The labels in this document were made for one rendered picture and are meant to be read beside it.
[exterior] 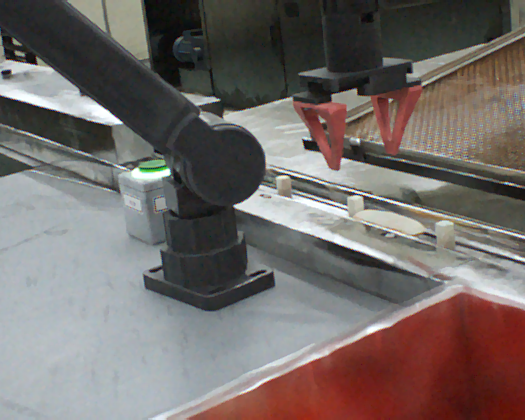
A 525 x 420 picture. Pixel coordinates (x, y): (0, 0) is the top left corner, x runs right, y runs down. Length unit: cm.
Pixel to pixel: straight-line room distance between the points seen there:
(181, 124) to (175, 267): 15
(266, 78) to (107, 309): 415
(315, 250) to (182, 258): 14
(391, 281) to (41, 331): 33
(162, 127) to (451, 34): 310
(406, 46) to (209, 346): 338
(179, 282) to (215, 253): 5
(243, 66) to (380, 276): 438
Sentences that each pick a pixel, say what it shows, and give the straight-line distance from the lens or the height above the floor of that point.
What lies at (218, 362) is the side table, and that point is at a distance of 87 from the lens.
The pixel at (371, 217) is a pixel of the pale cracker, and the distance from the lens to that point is 106.
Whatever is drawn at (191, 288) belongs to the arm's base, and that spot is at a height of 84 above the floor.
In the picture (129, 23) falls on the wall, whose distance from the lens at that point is 864.
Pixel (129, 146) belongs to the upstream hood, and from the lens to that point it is 143.
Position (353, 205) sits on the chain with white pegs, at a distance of 110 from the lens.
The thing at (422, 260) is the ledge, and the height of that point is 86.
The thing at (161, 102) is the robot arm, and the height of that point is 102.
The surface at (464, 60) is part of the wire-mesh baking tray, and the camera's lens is 147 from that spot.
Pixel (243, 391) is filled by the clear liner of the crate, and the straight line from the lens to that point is 59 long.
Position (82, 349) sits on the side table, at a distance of 94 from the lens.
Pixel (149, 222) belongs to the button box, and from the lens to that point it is 118.
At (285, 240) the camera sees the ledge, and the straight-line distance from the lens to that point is 107.
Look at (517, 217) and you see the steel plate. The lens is 116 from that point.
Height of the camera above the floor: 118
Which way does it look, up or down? 14 degrees down
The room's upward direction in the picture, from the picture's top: 7 degrees counter-clockwise
